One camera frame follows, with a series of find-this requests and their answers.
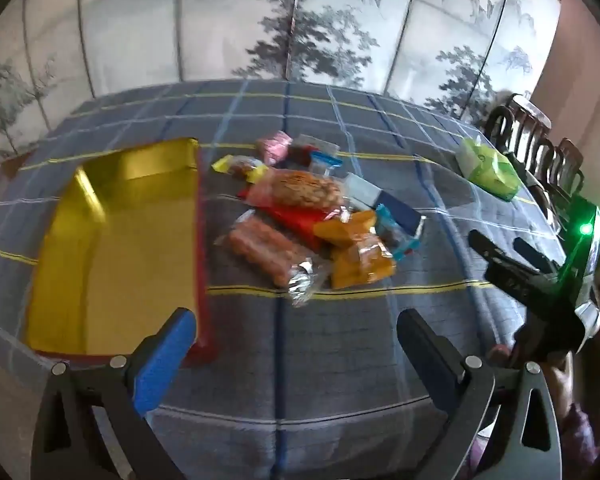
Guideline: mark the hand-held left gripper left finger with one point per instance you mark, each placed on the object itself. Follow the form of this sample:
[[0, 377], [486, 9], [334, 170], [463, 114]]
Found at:
[[165, 360]]

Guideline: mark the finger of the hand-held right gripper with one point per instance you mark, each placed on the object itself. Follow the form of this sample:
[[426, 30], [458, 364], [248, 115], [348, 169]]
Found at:
[[530, 255], [487, 247]]

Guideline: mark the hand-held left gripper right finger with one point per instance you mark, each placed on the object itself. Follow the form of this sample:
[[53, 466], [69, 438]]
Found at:
[[430, 360]]

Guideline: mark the navy and white snack packet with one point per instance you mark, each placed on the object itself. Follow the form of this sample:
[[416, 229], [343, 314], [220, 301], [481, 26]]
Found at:
[[400, 212]]

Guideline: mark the red box with gold interior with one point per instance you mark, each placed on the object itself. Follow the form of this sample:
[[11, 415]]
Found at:
[[115, 260]]

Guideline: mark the orange snack packet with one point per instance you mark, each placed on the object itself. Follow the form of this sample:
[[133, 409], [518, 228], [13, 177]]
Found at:
[[345, 227], [365, 262]]

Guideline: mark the clear bag with blue zip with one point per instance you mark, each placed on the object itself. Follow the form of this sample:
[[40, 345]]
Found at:
[[325, 157]]

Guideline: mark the red snack packet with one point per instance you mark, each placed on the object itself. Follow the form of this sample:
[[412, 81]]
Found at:
[[295, 220]]

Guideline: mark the clear bag of peanuts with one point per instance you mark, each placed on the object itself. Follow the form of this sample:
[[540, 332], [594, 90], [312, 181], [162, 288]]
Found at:
[[300, 189]]

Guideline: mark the yellow-ended cake packet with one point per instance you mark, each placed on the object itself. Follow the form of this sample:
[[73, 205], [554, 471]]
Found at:
[[240, 166]]

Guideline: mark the dark textured snack packet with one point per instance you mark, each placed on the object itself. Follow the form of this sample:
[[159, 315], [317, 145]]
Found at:
[[300, 154]]

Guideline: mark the pink candy packet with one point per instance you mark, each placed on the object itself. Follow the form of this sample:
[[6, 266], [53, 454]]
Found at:
[[275, 146]]

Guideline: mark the person's right hand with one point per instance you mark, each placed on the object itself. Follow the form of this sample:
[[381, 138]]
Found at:
[[560, 380]]

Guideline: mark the green tissue pack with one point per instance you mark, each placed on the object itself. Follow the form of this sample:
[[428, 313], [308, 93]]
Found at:
[[485, 167]]

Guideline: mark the dark wooden chair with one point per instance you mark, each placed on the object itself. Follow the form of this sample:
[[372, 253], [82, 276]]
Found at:
[[560, 175], [517, 120]]

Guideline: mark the clear blue-edged snack packet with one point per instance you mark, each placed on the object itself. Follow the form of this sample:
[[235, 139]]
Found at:
[[397, 246]]

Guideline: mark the plaid tablecloth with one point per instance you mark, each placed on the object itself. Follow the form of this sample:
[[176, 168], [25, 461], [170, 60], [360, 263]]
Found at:
[[330, 360]]

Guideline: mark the clear packet of orange sausages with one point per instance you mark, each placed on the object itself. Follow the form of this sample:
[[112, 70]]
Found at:
[[265, 250]]

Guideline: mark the painted folding screen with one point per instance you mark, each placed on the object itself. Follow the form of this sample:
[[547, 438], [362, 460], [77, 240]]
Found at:
[[230, 35]]

